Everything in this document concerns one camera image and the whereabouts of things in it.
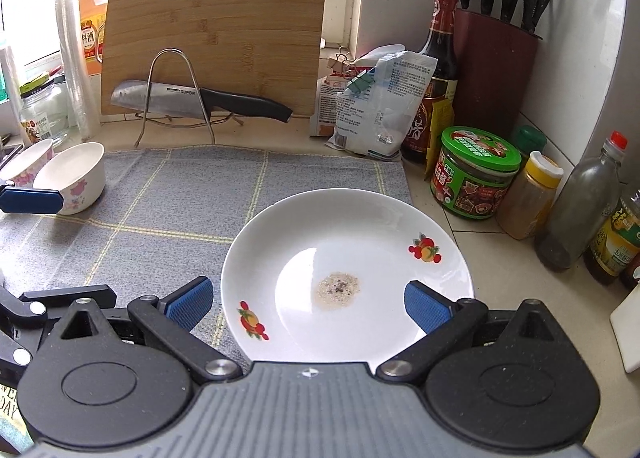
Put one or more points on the stack of clear plastic cups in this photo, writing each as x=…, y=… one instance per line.
x=75, y=77

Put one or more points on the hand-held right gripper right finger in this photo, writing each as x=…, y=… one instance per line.
x=425, y=305

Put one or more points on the grey plaid cloth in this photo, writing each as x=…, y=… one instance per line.
x=175, y=208

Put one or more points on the yellow-capped spice jar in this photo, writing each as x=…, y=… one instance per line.
x=527, y=203

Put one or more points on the glass jar with label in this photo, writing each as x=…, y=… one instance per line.
x=42, y=117

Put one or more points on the orange cooking oil jug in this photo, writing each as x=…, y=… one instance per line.
x=92, y=37

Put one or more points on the stained white fruit-print plate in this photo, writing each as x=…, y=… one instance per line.
x=360, y=238

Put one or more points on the dark soy sauce bottle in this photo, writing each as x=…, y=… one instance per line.
x=437, y=67

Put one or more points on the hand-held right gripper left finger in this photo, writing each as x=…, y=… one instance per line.
x=192, y=305

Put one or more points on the red-capped pepper bottle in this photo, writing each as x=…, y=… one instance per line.
x=575, y=213

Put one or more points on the small green-capped jar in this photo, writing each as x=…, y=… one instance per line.
x=531, y=140

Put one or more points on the bamboo cutting board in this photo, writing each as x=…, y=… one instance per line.
x=215, y=27

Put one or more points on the yellow-label oil bottle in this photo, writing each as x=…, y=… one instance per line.
x=615, y=243

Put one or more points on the green binder clip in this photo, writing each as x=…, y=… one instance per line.
x=361, y=82

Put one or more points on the white pink-flower bowl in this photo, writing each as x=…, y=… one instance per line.
x=75, y=172
x=22, y=160

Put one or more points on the red and white packet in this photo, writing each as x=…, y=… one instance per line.
x=325, y=107

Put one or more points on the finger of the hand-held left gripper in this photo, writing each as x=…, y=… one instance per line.
x=65, y=300
x=30, y=200

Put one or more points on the white seasoning packet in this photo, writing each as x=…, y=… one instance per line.
x=375, y=107

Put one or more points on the white container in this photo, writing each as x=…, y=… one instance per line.
x=627, y=333

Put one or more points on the dark red knife block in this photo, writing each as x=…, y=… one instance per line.
x=495, y=77

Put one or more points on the green-lidded sauce jar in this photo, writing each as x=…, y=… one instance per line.
x=475, y=172

